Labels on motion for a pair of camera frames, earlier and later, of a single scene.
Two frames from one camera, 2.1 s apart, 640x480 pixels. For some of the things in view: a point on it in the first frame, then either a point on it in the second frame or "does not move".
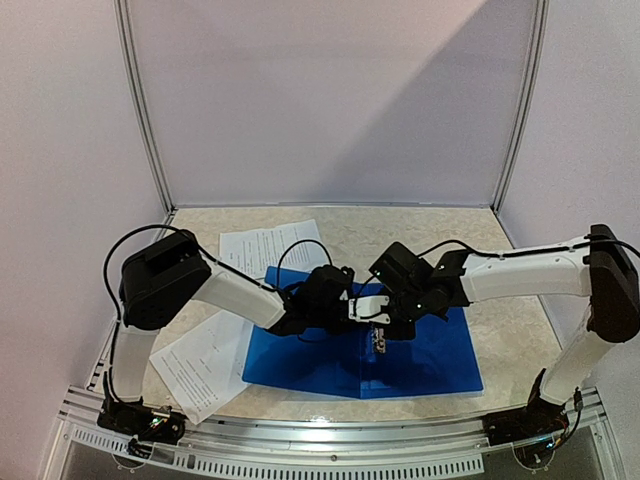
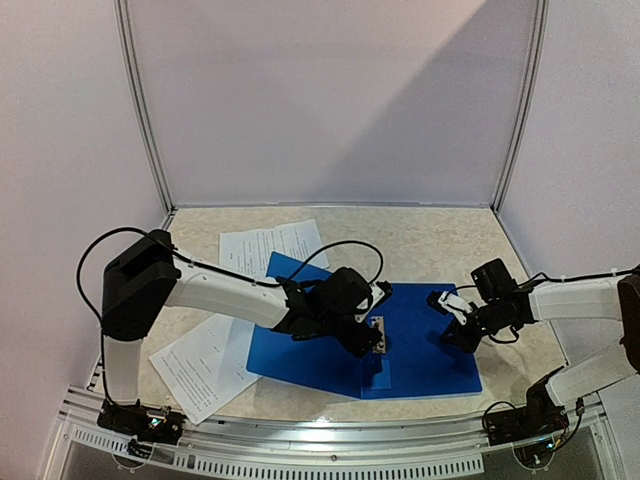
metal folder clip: [378, 338] does not move
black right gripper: [400, 325] -> [463, 329]
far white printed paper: [295, 246] does not move
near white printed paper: [206, 367] does not move
